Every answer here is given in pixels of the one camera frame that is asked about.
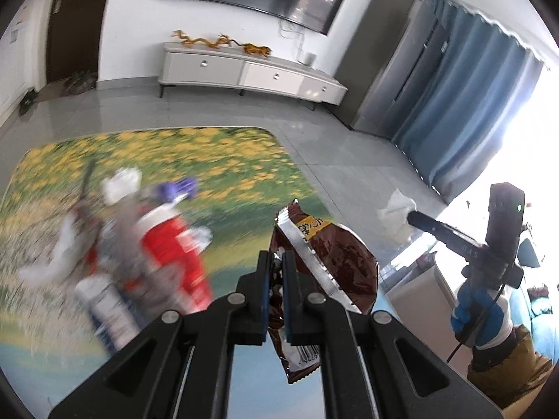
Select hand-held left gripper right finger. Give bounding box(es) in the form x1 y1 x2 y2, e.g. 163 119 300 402
279 249 505 419

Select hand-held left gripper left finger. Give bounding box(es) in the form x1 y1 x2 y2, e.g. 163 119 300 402
48 250 274 419

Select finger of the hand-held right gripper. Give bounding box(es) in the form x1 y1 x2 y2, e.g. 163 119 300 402
407 209 482 256

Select white tissue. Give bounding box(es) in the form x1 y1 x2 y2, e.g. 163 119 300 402
378 190 418 243

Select brown snack packet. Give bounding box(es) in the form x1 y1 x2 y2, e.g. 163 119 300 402
267 199 378 385

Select red plastic wrapper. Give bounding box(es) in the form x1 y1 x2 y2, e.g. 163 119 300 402
139 207 215 313

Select person's right forearm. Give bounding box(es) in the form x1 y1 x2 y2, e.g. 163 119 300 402
466 323 555 409

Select person's right hand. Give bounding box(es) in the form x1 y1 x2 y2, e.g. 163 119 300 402
451 281 517 350

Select white bin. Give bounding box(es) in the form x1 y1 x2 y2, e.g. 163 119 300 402
386 251 464 328

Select light blue sofa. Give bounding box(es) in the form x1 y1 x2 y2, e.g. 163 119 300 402
509 286 559 372

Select blue curtain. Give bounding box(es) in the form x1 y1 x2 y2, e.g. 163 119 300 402
391 0 546 204

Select purple wrapper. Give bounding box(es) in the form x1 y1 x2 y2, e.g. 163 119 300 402
153 177 198 204

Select white bottle with blue label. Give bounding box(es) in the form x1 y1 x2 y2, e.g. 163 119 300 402
74 273 140 352

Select grey tall cabinet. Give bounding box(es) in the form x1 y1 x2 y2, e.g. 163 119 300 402
336 0 450 140

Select white paper scrap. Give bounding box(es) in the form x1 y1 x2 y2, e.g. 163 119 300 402
20 218 88 282

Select white television cabinet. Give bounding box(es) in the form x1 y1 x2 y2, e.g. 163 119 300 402
156 41 349 112

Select golden tiger ornament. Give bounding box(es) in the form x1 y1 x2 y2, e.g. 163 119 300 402
242 43 274 58

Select golden dragon ornament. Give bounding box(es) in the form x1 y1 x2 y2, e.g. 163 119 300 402
172 30 240 50

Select brown shoes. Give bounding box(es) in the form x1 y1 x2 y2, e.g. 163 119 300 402
61 71 97 97

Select black shoes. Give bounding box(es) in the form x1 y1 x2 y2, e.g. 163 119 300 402
17 89 38 116

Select dark brown door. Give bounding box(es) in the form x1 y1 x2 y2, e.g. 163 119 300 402
46 0 121 83

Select black cable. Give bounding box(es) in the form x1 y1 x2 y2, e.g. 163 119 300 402
445 286 509 363

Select white cables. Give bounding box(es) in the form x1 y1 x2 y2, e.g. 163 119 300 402
279 20 306 53

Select white cupboard wall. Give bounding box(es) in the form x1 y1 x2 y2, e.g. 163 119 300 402
0 0 62 127

